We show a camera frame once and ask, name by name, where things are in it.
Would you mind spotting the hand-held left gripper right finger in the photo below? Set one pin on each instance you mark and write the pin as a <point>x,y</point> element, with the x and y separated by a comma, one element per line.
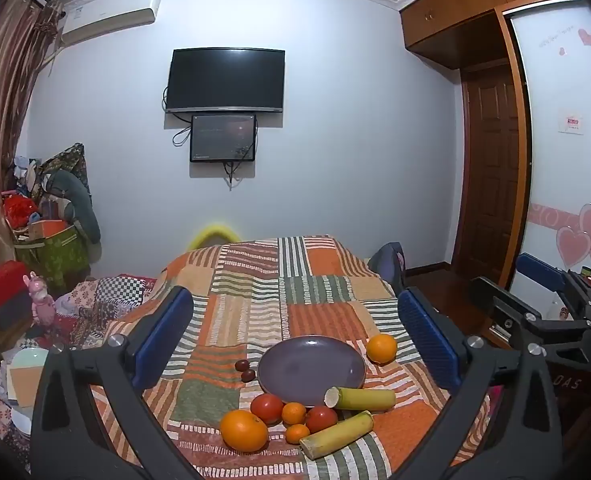
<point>428,340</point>

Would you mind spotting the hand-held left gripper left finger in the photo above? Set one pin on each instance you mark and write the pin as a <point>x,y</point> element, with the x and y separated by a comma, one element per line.
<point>163,340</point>

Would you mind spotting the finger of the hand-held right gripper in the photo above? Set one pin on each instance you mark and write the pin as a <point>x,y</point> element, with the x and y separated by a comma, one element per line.
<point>540,270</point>
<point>505,310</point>

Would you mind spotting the plain orange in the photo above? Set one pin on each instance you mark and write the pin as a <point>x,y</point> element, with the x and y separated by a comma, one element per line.
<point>381,348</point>

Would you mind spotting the corn cob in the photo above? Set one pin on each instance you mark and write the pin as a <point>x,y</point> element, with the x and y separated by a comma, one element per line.
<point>336,434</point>
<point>363,399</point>

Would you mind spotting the purple plate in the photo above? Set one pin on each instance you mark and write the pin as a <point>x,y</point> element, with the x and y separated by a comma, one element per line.
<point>310,367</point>

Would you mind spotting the large orange with sticker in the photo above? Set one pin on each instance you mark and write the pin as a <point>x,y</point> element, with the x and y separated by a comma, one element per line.
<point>244,430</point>

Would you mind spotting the red tomato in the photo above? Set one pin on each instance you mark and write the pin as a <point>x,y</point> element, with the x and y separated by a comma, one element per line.
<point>321,418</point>
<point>267,407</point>

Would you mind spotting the small mandarin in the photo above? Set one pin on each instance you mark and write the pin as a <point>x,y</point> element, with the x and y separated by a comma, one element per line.
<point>298,433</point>
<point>294,413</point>

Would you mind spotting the checkered patchwork blanket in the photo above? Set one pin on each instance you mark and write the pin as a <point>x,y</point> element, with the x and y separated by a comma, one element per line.
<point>110,295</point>

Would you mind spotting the dark red jujube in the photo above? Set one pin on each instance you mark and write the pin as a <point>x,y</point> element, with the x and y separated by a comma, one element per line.
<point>248,375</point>
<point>242,365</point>

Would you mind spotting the dark blue backpack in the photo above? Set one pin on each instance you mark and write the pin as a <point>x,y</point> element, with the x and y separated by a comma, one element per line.
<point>388,262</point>

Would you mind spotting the white wardrobe with pink hearts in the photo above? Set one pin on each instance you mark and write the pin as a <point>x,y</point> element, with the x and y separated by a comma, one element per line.
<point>560,175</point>

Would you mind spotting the brown wooden door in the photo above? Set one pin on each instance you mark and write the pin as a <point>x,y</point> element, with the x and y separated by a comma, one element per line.
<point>490,170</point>

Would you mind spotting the yellow curved object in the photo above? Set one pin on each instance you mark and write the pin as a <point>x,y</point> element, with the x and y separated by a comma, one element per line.
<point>214,230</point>

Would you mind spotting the pink rabbit toy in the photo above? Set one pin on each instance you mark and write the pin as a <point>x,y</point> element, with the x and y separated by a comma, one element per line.
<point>39,302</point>

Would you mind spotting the green patterned box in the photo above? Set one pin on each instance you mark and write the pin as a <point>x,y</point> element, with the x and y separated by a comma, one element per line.
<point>55,255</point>

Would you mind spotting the striped patchwork quilt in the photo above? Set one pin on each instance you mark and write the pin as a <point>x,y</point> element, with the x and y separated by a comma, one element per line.
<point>300,280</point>

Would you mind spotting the small wardrobe sticker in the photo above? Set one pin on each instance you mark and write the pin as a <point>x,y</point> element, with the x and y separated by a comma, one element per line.
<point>572,124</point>

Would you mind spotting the grey plush pillow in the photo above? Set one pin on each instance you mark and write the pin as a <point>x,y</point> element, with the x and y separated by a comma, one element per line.
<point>77,200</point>

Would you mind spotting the red box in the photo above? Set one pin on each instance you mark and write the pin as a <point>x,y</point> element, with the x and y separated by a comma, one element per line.
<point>0,290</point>

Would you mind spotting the red bag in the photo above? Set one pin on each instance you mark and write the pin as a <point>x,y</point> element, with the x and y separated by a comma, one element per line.
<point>19,210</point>

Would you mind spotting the patterned dark cloth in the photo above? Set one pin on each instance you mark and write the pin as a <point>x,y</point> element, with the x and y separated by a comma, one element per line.
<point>65,162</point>

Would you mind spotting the wooden overhead cabinet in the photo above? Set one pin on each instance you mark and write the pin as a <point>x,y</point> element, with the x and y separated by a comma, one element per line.
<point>475,5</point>

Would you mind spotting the striped brown curtain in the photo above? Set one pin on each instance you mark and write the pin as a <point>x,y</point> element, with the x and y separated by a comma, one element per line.
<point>2,110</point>

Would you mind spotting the white air conditioner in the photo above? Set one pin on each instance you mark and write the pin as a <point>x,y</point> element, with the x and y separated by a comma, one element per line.
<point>107,12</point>

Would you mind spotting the small black wall monitor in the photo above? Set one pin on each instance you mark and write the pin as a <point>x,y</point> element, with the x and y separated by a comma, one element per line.
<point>223,137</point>

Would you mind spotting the wall-mounted black television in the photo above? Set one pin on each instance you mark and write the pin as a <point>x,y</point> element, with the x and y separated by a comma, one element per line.
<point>226,79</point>

